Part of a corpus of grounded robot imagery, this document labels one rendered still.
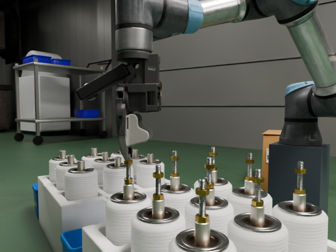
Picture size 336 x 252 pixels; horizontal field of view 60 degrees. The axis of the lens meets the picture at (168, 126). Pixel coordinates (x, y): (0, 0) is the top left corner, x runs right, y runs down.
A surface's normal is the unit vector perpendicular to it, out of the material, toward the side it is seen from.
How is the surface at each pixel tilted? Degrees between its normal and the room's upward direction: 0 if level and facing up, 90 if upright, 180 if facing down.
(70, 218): 90
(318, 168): 90
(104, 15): 90
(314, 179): 90
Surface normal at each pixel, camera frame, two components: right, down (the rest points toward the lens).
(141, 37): 0.40, 0.06
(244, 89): -0.61, 0.05
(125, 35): -0.33, 0.06
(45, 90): 0.82, 0.04
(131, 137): -0.08, -0.03
